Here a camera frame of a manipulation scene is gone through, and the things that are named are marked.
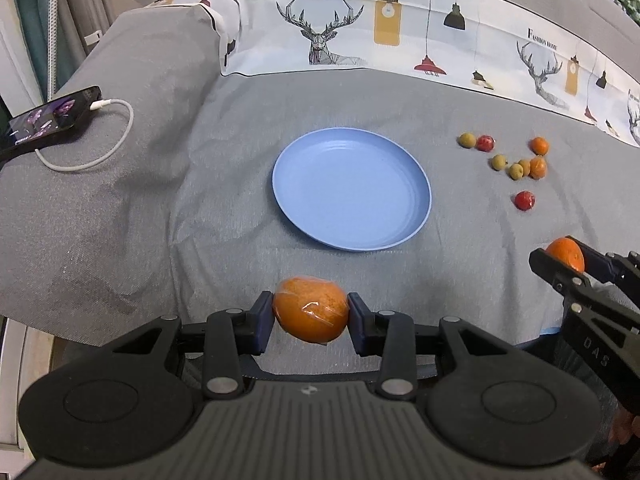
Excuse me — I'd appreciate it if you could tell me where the bare orange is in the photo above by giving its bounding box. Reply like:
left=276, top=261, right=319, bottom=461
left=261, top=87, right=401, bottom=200
left=546, top=237, right=586, bottom=273

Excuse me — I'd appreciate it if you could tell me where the plastic orange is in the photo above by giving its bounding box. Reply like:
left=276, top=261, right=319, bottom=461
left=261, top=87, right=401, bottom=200
left=272, top=276, right=349, bottom=344

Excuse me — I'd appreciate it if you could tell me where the red fruit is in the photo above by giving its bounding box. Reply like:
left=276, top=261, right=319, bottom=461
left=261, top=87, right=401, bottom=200
left=513, top=191, right=536, bottom=211
left=475, top=134, right=496, bottom=153

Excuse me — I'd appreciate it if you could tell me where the small orange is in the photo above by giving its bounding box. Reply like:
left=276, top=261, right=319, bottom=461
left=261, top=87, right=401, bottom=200
left=529, top=136, right=549, bottom=156
left=529, top=156, right=548, bottom=180

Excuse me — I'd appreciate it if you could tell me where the green yellow small fruit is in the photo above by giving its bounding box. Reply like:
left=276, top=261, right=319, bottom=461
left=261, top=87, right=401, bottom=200
left=458, top=132, right=476, bottom=148

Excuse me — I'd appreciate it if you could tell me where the blue plastic plate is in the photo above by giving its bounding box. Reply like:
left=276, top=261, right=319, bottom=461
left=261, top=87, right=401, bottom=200
left=271, top=127, right=433, bottom=252

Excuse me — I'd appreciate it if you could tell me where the grey printed bed sheet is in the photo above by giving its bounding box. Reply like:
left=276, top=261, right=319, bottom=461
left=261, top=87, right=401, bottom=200
left=1, top=0, right=639, bottom=346

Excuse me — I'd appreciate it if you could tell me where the black smartphone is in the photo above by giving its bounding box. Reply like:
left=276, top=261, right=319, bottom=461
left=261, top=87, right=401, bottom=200
left=1, top=86, right=102, bottom=162

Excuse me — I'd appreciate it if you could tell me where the grey curtain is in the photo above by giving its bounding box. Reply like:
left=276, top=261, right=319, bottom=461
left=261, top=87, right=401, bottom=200
left=54, top=0, right=151, bottom=61

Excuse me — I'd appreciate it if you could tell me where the white charging cable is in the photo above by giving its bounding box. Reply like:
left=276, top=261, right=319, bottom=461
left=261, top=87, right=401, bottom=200
left=34, top=97, right=136, bottom=174

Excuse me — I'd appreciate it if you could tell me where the white window frame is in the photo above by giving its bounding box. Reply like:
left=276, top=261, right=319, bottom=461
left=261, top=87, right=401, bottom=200
left=0, top=0, right=42, bottom=116

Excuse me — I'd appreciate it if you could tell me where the white hose pole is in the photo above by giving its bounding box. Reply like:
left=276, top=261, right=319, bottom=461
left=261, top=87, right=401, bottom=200
left=47, top=0, right=58, bottom=100

